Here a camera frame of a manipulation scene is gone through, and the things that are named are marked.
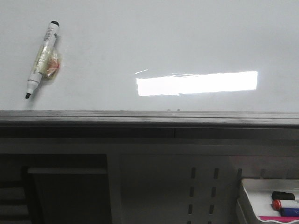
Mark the white black whiteboard marker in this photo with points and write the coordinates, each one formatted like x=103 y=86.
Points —
x=47 y=61

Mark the grey whiteboard tray ledge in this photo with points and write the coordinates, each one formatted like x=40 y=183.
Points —
x=143 y=124

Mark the white perforated panel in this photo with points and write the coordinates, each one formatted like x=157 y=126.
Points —
x=192 y=189

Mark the white storage tray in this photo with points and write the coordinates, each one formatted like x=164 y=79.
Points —
x=255 y=199

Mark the black marker in tray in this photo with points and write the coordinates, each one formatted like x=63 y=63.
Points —
x=280 y=195

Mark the red capped marker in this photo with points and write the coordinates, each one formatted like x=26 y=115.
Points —
x=282 y=204

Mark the blue marker in tray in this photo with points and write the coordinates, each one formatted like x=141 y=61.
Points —
x=289 y=212

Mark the pink item in tray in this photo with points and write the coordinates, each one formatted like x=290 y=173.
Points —
x=279 y=219

